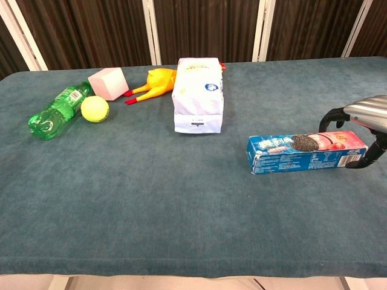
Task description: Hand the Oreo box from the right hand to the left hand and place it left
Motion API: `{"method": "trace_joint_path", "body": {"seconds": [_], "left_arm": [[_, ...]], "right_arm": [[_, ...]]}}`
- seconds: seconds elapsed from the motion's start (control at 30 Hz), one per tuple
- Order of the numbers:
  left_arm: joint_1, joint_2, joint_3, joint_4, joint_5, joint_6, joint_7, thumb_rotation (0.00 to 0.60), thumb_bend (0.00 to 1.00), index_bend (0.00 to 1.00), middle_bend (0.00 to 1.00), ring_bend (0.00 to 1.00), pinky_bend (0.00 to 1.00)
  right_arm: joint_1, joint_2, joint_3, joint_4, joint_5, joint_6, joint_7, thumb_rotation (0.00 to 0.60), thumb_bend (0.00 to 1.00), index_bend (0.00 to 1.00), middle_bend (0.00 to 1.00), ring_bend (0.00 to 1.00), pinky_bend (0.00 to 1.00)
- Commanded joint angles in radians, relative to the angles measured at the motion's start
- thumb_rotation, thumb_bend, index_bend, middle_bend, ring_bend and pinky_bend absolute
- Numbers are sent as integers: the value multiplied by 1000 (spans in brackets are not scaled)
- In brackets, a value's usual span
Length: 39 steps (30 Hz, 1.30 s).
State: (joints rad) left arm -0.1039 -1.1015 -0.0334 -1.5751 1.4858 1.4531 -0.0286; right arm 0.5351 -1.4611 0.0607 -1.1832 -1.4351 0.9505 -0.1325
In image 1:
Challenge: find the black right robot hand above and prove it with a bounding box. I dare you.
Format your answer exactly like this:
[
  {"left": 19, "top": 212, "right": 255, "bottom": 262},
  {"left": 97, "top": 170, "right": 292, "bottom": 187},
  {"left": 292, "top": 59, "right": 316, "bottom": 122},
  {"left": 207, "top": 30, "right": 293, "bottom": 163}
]
[{"left": 318, "top": 94, "right": 387, "bottom": 169}]

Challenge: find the blue Oreo cookie box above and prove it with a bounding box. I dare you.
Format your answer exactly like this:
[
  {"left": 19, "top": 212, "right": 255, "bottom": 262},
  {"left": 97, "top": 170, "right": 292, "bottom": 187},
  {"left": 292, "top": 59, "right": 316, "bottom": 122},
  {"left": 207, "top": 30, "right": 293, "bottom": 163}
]
[{"left": 247, "top": 130, "right": 369, "bottom": 175}]

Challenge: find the white paper bag package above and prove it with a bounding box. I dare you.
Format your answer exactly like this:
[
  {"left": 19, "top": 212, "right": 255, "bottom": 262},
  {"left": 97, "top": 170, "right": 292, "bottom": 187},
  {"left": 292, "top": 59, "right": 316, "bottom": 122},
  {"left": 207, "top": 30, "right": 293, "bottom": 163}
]
[{"left": 171, "top": 57, "right": 225, "bottom": 134}]

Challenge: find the dark slatted folding screen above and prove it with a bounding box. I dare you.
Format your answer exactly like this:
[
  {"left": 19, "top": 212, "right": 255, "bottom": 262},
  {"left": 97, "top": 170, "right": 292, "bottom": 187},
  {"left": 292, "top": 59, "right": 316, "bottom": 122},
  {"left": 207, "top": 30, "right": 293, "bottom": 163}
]
[{"left": 0, "top": 0, "right": 387, "bottom": 81}]

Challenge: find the teal table cloth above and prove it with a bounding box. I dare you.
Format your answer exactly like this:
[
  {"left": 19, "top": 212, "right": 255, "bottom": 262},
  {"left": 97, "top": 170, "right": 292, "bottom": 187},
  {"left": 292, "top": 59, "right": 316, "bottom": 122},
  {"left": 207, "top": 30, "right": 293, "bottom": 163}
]
[{"left": 0, "top": 56, "right": 387, "bottom": 279}]

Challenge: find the yellow rubber chicken toy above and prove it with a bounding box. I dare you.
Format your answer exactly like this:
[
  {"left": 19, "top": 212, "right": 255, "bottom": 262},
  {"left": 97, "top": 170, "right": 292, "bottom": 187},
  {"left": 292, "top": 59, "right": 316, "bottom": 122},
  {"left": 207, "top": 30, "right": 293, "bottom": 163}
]
[{"left": 123, "top": 62, "right": 227, "bottom": 105}]

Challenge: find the pink cube block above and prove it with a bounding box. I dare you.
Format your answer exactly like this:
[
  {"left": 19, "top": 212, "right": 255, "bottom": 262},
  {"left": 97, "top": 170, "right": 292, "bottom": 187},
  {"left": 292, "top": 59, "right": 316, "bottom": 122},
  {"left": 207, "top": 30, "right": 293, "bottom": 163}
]
[{"left": 87, "top": 67, "right": 129, "bottom": 102}]

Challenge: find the yellow tennis ball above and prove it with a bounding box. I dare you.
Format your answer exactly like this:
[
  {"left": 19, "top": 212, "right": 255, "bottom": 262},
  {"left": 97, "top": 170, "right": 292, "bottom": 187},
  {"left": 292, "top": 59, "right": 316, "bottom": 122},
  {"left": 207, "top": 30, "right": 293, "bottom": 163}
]
[{"left": 80, "top": 95, "right": 110, "bottom": 123}]

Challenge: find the green plastic soda bottle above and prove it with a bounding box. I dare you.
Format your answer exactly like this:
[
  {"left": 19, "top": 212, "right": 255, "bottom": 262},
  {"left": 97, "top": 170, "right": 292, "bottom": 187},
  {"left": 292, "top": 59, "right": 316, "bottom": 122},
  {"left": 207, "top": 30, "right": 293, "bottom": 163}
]
[{"left": 28, "top": 80, "right": 93, "bottom": 141}]

